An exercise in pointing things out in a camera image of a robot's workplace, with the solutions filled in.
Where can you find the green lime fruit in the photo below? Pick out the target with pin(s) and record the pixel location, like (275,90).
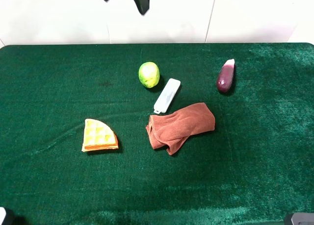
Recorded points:
(149,74)

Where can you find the white remote control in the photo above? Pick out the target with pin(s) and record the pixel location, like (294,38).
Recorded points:
(164,100)

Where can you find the purple eggplant toy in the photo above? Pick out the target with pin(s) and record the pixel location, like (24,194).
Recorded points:
(225,77)

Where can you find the brown folded towel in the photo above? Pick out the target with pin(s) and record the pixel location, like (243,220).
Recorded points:
(174,129)

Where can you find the yellow waffle wedge toy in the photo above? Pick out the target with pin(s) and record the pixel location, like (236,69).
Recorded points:
(98,136)

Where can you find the green felt table cover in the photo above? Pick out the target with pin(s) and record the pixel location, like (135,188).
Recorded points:
(256,167)

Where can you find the black white base corner left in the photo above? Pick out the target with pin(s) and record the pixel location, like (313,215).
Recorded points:
(7,216)

